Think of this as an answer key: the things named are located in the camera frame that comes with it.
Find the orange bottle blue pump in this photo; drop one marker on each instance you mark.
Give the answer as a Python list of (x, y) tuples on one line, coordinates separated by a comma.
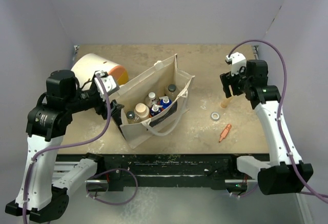
[(164, 102)]

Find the canvas tote bag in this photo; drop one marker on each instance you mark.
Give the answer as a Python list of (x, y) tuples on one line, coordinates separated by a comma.
[(155, 80)]

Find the beige tube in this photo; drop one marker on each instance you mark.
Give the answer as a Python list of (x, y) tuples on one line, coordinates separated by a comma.
[(226, 102)]

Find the white bottle beige cap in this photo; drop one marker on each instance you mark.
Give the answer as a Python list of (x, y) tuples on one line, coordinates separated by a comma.
[(142, 111)]

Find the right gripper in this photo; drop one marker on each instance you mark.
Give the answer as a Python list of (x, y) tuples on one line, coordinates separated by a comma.
[(227, 79)]

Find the clear square bottle dark cap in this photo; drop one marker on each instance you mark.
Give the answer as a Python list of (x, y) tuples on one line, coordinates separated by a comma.
[(171, 91)]

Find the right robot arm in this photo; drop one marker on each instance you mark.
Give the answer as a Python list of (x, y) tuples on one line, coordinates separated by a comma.
[(285, 170)]

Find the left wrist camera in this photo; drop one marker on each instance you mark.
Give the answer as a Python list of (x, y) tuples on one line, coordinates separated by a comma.
[(105, 83)]

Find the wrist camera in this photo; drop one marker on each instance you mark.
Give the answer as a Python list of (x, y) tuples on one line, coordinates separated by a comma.
[(238, 63), (105, 83)]

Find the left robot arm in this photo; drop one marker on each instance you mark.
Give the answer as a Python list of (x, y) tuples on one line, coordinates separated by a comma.
[(42, 199)]

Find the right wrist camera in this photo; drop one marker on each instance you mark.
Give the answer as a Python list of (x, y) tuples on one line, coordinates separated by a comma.
[(238, 63)]

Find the white round container orange lid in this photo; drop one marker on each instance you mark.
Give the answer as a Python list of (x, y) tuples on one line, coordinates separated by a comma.
[(85, 68)]

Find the small clear bottle white cap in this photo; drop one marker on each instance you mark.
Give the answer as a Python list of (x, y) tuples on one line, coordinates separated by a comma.
[(151, 99)]

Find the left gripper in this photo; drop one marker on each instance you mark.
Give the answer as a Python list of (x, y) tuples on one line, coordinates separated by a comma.
[(101, 108)]

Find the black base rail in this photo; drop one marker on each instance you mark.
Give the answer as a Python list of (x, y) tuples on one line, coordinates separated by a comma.
[(214, 171)]

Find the small square bottle dark cap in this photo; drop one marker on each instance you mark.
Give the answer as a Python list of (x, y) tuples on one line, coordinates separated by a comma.
[(132, 117)]

